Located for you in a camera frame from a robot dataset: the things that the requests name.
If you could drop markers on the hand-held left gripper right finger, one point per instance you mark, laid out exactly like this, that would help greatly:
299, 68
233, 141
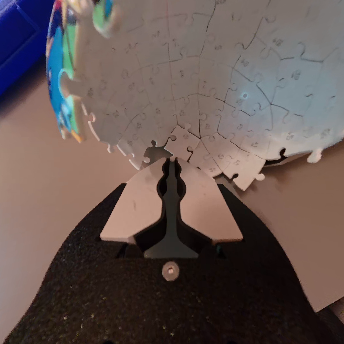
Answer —
209, 212

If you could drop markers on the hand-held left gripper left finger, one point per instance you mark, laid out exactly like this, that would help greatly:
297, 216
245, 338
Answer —
131, 207

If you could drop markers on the blue plastic bin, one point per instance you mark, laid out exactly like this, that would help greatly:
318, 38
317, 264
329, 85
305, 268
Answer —
16, 40

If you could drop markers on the half-built cartoon puzzle ball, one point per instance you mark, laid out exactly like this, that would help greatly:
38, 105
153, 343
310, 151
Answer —
188, 67

